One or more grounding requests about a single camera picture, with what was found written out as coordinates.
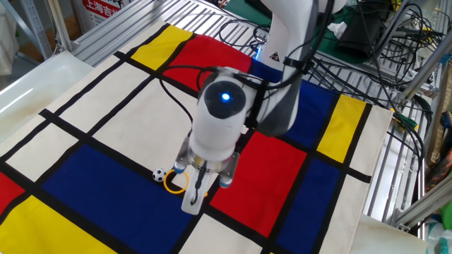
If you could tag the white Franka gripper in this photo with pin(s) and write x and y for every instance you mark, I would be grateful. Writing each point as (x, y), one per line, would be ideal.
(192, 208)

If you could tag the small soccer ball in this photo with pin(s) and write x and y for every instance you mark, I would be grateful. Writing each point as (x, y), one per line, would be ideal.
(159, 175)

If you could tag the Mondrian colour block cloth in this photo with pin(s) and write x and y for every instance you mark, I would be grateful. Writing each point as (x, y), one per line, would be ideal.
(106, 197)

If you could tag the white sheet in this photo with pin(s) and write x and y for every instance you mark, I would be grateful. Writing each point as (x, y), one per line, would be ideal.
(381, 240)

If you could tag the green mat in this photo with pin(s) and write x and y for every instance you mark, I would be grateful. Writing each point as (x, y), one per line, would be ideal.
(247, 8)

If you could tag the red white printed sign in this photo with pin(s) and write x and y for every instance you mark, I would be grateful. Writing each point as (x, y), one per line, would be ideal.
(102, 8)

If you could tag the crumpled white tissue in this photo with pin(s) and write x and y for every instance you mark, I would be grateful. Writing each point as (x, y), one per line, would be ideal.
(337, 30)

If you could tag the green yellow hand tool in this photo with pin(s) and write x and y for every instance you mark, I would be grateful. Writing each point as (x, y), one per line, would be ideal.
(406, 121)

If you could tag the black power box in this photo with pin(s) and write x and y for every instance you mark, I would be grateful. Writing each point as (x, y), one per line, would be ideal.
(360, 39)

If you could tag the silver wrist bracket blue caps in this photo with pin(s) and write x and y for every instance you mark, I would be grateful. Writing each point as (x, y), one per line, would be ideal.
(229, 169)

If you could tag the slanted aluminium frame post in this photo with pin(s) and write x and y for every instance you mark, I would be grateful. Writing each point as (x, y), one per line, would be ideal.
(60, 24)
(427, 67)

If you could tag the aluminium frame rail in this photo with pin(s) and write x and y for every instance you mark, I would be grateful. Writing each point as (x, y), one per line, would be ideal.
(423, 206)

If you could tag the grey perforated angle post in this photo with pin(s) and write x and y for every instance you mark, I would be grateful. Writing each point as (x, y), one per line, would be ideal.
(37, 28)

